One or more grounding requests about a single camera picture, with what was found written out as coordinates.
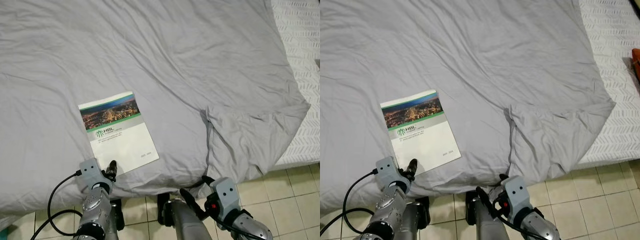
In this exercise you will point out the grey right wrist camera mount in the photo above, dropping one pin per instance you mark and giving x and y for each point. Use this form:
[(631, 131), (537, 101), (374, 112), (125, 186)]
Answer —
[(516, 192), (225, 192)]

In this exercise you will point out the grey robot right leg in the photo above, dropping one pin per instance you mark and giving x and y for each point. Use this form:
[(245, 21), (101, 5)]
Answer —
[(187, 225), (487, 227)]

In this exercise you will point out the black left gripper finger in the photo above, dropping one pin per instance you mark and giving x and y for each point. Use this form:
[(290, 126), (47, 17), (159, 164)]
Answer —
[(412, 166), (111, 167)]

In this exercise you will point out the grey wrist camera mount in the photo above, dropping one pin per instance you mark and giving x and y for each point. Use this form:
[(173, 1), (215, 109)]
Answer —
[(225, 192), (387, 170), (92, 172), (516, 192)]

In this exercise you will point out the orange pillow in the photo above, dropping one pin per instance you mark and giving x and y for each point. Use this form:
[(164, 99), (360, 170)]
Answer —
[(636, 67)]

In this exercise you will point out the grey blanket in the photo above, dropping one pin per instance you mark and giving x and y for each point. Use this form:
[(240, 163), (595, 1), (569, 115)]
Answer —
[(450, 65), (150, 65)]

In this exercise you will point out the black robot foot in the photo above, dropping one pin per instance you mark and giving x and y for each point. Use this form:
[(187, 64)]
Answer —
[(164, 210), (425, 212), (471, 210), (119, 215)]

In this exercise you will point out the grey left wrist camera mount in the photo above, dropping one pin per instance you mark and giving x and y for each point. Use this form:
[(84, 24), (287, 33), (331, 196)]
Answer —
[(387, 170), (92, 172)]

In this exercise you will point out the teal cloth item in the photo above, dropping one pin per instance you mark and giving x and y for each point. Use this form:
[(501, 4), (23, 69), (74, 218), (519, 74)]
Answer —
[(4, 231)]

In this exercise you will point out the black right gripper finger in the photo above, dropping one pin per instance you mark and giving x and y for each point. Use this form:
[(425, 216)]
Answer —
[(503, 178), (192, 202), (208, 181), (486, 200)]

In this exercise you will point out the white booklet with city photo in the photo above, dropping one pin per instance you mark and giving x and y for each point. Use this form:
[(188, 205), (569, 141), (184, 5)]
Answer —
[(422, 132), (120, 135)]

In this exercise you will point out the black robot left foot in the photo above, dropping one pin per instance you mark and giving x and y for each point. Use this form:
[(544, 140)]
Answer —
[(425, 212), (119, 215)]

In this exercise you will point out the black robot right foot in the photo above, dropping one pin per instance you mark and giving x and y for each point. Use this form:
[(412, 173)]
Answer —
[(471, 210), (164, 210)]

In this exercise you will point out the white quilted mattress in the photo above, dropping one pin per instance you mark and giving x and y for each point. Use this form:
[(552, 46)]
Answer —
[(300, 60), (612, 50)]

